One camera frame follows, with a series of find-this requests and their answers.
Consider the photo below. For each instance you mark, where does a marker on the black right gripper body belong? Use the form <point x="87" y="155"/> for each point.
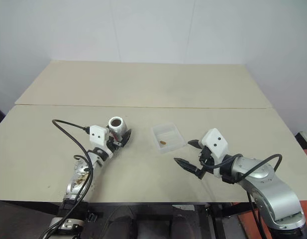
<point x="205" y="157"/>

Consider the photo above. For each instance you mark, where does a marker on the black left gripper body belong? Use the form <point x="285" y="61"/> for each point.
<point x="113" y="145"/>

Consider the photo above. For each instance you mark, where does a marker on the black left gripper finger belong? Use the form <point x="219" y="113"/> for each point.
<point x="126" y="137"/>

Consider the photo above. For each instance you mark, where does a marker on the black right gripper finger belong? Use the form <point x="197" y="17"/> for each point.
<point x="188" y="165"/>
<point x="196" y="143"/>

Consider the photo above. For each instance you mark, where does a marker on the silver metal can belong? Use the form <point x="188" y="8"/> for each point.
<point x="117" y="129"/>

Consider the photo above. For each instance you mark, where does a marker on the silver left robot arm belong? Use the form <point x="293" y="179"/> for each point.
<point x="79" y="171"/>

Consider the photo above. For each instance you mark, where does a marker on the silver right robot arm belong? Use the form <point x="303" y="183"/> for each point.
<point x="267" y="184"/>

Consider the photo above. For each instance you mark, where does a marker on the clear plastic tray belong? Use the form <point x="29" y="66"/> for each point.
<point x="172" y="135"/>

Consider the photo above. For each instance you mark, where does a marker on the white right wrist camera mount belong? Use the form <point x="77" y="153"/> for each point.
<point x="214" y="143"/>

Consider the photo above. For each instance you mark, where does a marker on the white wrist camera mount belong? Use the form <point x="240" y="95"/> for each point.
<point x="97" y="134"/>
<point x="214" y="143"/>

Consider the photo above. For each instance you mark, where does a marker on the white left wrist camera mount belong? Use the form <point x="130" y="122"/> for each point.
<point x="97" y="134"/>

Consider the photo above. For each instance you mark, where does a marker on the black table frame bar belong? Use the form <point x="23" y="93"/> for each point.
<point x="143" y="200"/>

